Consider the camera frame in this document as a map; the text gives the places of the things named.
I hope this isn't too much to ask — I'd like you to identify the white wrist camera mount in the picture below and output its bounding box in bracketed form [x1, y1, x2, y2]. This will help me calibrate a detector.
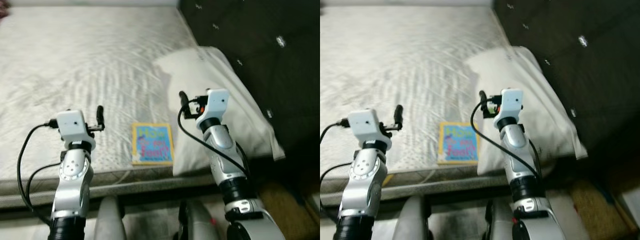
[347, 109, 388, 150]
[55, 110, 96, 150]
[492, 89, 524, 130]
[195, 89, 231, 131]

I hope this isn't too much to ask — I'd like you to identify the blue yellow children's book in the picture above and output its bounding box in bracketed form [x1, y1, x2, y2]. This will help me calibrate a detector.
[437, 121, 481, 165]
[131, 122, 175, 166]

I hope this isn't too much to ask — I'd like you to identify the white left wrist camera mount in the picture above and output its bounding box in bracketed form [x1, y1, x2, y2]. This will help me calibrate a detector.
[55, 110, 96, 150]
[347, 109, 388, 150]

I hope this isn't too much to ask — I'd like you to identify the grey left robot leg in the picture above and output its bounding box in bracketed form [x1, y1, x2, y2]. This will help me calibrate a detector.
[94, 196, 126, 240]
[392, 196, 431, 240]

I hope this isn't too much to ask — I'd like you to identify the black tufted headboard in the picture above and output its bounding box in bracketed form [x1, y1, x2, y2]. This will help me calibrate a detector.
[177, 0, 320, 171]
[492, 0, 640, 166]

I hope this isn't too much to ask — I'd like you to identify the brown floor mat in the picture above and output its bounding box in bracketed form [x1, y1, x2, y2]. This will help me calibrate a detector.
[257, 182, 302, 236]
[570, 180, 631, 236]

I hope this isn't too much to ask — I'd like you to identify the grey robot leg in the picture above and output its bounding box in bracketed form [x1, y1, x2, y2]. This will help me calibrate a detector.
[392, 196, 431, 240]
[177, 199, 221, 240]
[484, 199, 521, 240]
[94, 196, 126, 240]

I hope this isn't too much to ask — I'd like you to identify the white pillow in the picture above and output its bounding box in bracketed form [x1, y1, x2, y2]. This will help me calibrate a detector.
[152, 46, 286, 177]
[464, 46, 588, 176]

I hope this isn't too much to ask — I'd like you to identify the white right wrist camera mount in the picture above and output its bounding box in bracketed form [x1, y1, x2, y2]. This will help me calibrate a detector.
[195, 89, 231, 131]
[492, 89, 524, 130]

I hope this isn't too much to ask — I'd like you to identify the grey right robot leg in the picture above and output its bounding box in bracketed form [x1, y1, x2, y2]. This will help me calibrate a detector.
[177, 199, 221, 240]
[484, 199, 521, 240]

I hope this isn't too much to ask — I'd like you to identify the white quilted mattress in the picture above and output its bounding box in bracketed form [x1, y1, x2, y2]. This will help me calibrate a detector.
[0, 5, 281, 208]
[320, 5, 588, 206]

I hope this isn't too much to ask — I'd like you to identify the black bed frame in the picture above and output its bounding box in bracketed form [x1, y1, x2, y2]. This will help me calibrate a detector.
[0, 170, 301, 221]
[320, 170, 621, 221]

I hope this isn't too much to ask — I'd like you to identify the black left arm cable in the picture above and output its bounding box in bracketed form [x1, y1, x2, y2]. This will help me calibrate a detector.
[320, 119, 353, 221]
[16, 120, 63, 226]

